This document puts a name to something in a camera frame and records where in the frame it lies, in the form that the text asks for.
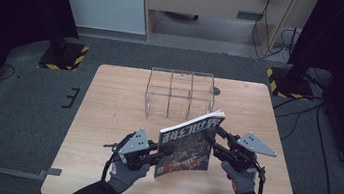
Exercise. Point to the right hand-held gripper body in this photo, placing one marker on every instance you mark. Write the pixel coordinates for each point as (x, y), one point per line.
(252, 144)

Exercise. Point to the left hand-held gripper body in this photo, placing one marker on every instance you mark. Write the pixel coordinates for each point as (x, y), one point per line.
(135, 142)

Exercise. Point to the illustrated magazine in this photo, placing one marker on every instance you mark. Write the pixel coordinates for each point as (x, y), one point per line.
(187, 146)

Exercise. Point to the person's left hand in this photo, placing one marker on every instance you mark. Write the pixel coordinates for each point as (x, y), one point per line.
(124, 176)

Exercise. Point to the person's right hand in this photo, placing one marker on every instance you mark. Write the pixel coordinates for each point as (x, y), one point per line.
(242, 182)

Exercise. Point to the dark round table grommet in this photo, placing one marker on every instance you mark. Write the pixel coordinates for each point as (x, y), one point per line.
(216, 91)

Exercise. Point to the clear acrylic divided box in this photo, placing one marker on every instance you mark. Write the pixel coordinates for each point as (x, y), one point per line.
(179, 93)

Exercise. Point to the black stand base striped edge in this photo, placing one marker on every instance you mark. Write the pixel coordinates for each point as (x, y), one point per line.
(290, 85)
(64, 57)

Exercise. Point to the grey tape strip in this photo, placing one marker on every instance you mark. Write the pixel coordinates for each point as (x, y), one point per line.
(50, 172)

